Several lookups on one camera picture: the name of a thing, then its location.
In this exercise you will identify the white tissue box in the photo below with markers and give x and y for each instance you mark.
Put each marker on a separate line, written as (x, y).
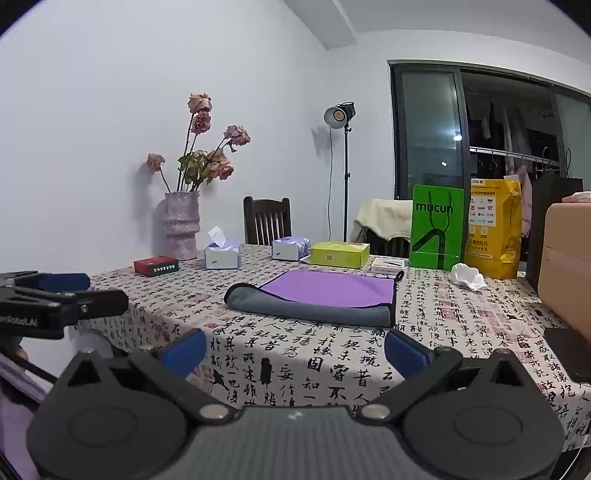
(221, 257)

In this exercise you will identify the calligraphy print tablecloth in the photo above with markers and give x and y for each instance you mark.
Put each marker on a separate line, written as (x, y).
(323, 360)

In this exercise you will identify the white flat box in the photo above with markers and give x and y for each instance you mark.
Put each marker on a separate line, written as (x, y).
(388, 264)

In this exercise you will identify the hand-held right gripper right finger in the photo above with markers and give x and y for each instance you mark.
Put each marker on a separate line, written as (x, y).
(407, 353)

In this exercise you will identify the purple and grey towel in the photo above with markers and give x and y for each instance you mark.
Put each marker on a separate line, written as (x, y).
(323, 290)

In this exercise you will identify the green paper bag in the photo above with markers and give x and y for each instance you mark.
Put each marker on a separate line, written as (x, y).
(436, 221)

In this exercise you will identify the dried pink roses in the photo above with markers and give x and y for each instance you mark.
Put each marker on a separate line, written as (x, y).
(203, 164)

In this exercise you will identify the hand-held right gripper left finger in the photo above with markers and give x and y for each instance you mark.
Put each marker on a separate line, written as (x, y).
(184, 351)

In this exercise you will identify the crumpled white tissue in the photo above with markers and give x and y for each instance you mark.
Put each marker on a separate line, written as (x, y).
(467, 276)

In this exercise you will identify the yellow-green box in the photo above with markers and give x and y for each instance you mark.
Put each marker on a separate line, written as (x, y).
(339, 254)

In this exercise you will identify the yellow plastic bag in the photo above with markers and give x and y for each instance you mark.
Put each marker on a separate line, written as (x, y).
(491, 230)

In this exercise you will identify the hanging clothes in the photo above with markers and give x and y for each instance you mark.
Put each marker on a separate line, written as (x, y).
(512, 129)

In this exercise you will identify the cream cloth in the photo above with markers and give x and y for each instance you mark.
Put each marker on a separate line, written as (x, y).
(383, 217)

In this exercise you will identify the purple cloth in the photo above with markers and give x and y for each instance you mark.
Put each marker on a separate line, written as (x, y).
(16, 410)

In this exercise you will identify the red flat box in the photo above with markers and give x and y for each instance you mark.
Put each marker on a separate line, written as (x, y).
(156, 266)

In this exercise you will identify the studio light on stand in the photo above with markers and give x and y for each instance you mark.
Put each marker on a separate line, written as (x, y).
(339, 115)

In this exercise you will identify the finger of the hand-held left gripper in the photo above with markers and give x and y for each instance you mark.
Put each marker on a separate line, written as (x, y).
(64, 282)
(104, 302)

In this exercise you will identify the dark wooden chair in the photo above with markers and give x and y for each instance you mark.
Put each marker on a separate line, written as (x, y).
(267, 221)

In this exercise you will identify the black flat object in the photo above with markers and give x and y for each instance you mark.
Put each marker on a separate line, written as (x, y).
(565, 350)

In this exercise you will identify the speckled pink ceramic vase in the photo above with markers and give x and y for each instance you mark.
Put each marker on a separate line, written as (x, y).
(181, 226)

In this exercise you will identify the purple tissue pack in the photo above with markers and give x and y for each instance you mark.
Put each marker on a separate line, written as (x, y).
(290, 248)

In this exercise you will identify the beige box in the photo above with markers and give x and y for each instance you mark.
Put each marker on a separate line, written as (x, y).
(565, 263)

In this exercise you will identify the chair under cream cloth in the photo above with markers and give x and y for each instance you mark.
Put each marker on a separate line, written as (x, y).
(392, 247)

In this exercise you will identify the sliding glass door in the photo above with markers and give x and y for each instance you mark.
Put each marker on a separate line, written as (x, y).
(431, 129)

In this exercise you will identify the pink garment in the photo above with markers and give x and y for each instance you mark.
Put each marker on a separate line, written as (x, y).
(525, 198)

